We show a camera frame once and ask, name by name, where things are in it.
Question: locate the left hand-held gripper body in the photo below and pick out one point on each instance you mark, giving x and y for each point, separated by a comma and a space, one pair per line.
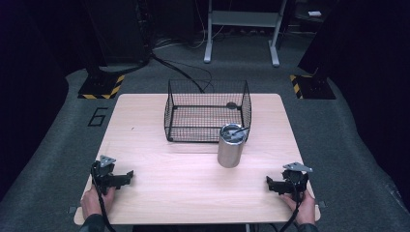
104, 175

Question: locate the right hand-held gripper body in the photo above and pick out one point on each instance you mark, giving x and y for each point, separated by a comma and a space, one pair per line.
296, 179

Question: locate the stainless steel tumbler cup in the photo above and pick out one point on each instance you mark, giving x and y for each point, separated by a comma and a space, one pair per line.
229, 151

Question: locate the person's right hand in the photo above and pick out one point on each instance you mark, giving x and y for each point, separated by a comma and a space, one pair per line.
304, 208

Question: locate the person's left hand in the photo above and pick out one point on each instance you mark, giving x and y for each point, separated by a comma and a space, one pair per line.
92, 203

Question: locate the dark straw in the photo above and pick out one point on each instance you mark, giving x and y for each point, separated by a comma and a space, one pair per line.
241, 130

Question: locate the black yellow striped floor plate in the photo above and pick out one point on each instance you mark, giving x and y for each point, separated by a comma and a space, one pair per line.
311, 87
101, 87

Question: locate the dark round disc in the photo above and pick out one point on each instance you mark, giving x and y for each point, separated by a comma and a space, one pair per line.
231, 105

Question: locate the black equipment stand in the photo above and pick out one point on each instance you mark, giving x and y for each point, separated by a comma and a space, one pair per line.
119, 32

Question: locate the dark curtain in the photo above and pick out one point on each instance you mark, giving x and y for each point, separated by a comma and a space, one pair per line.
364, 35

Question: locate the white metal stand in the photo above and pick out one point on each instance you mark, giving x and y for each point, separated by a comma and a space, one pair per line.
245, 18

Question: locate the small white box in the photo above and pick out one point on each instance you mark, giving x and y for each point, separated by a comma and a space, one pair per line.
314, 14

